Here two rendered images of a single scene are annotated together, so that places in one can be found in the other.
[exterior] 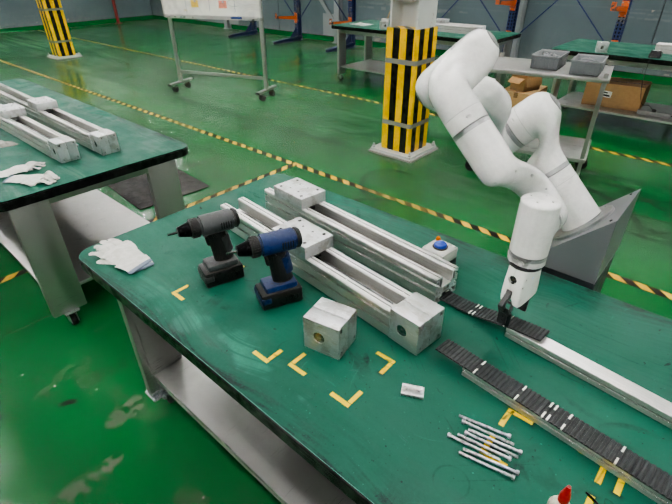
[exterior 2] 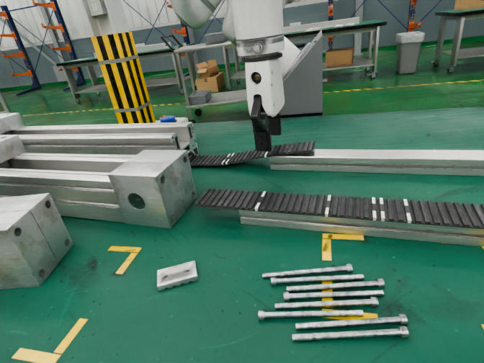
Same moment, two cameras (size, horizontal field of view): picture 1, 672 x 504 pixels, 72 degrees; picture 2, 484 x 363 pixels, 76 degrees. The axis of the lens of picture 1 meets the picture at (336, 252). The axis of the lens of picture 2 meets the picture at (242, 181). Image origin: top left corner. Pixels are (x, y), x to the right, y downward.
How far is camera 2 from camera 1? 0.67 m
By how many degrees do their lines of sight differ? 22
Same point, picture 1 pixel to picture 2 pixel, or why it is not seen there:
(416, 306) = (147, 160)
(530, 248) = (261, 17)
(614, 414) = (433, 187)
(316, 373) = not seen: outside the picture
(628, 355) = (392, 141)
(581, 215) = (287, 55)
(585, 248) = (304, 78)
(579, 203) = not seen: hidden behind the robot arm
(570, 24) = not seen: hidden behind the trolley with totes
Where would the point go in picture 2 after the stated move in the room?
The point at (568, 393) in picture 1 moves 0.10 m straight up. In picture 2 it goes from (372, 189) to (377, 133)
